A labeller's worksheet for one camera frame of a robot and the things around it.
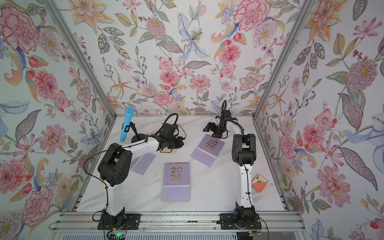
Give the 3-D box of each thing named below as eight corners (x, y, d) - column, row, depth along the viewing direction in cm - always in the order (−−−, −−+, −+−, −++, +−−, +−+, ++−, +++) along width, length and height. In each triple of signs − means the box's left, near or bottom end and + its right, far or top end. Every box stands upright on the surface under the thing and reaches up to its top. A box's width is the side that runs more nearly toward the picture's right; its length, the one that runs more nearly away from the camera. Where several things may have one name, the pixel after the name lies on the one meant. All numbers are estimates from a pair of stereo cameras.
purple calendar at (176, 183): (161, 201, 82) (160, 199, 79) (165, 164, 96) (165, 162, 93) (189, 201, 82) (189, 199, 79) (189, 164, 96) (189, 162, 93)
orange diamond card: (249, 185, 88) (250, 183, 86) (256, 175, 92) (258, 173, 90) (259, 193, 85) (261, 192, 83) (267, 182, 89) (268, 181, 87)
